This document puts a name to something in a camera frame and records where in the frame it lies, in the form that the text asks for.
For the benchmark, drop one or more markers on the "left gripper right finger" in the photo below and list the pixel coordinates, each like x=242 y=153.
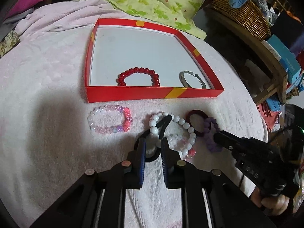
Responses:
x=172 y=172

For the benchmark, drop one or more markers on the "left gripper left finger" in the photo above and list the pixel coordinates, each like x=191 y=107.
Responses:
x=135 y=172

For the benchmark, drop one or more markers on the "silver metal bangle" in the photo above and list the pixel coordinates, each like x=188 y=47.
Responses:
x=191 y=80

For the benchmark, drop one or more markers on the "person's right hand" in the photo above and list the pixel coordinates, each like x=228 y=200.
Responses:
x=276 y=205

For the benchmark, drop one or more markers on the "wooden shelf rack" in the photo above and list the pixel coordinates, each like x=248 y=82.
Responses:
x=265 y=59

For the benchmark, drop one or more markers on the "pale pink bed blanket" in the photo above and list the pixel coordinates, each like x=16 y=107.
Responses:
x=46 y=142

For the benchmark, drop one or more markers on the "blue cardboard box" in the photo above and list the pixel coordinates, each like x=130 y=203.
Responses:
x=288 y=61

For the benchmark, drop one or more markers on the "red cardboard box lid tray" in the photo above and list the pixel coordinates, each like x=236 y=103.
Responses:
x=132 y=59

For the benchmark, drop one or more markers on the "wicker basket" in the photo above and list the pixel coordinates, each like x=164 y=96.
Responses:
x=248 y=16

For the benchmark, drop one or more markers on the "small patterned fabric pouch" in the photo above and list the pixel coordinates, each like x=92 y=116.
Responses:
x=9 y=42

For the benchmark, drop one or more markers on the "grey bed sheet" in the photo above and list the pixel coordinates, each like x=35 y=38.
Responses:
x=10 y=23

